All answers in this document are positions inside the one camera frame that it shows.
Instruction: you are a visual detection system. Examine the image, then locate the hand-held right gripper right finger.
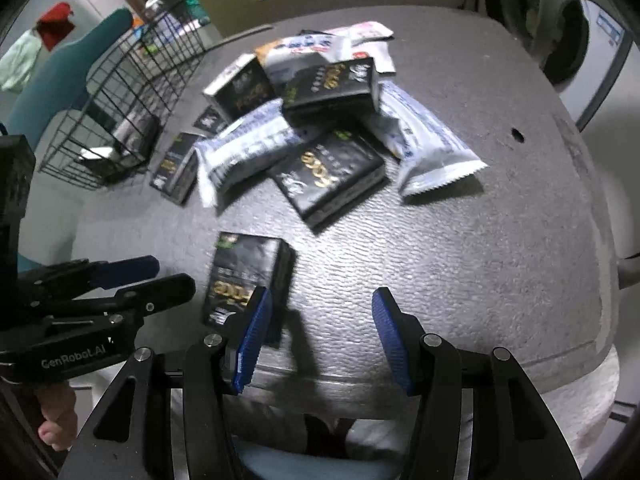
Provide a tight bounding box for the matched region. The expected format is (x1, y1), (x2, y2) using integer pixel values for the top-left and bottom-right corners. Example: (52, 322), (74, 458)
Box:
(372, 287), (583, 480)

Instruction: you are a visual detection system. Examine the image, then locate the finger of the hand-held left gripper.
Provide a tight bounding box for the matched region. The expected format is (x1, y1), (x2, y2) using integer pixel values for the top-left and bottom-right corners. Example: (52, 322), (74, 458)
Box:
(20, 256), (161, 301)
(30, 274), (197, 326)

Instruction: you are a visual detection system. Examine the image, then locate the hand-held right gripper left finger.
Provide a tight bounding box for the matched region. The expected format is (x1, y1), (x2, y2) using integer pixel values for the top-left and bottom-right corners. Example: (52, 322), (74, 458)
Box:
(59, 286), (281, 480)

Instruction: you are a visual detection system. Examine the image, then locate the white snack packet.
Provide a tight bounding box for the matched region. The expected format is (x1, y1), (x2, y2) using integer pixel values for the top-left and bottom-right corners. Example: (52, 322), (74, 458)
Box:
(380, 82), (488, 197)
(195, 100), (313, 208)
(360, 112), (403, 158)
(255, 34), (351, 78)

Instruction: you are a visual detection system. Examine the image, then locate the black snack packet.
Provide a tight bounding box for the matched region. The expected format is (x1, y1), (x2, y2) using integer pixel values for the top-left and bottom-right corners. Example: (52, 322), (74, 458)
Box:
(267, 130), (386, 228)

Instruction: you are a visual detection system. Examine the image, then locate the black wire basket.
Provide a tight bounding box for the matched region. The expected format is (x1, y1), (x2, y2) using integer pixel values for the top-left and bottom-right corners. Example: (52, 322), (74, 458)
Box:
(39, 0), (208, 191)

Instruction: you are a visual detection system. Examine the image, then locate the person's left hand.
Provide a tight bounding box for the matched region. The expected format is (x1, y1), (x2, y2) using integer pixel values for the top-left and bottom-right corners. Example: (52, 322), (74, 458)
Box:
(39, 382), (78, 452)

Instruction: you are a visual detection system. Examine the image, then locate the light green cloth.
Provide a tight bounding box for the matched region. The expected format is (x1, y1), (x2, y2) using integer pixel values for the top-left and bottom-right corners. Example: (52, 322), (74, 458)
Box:
(0, 30), (42, 93)

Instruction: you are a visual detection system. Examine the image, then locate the red cloth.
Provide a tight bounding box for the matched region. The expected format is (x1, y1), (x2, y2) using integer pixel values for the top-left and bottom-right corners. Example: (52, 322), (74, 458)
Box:
(36, 2), (77, 52)

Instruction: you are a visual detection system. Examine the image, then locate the white sachet with red dot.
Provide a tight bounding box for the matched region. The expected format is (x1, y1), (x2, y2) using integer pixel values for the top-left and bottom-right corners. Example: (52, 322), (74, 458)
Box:
(350, 42), (396, 76)

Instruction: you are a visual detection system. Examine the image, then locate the pink and white sachet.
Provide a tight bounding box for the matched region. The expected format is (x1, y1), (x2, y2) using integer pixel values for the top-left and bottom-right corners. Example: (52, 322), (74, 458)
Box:
(330, 21), (394, 43)

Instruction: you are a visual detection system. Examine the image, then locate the white washing machine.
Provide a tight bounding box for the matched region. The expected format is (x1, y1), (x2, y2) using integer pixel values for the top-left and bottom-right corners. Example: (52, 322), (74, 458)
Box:
(482, 0), (640, 131)

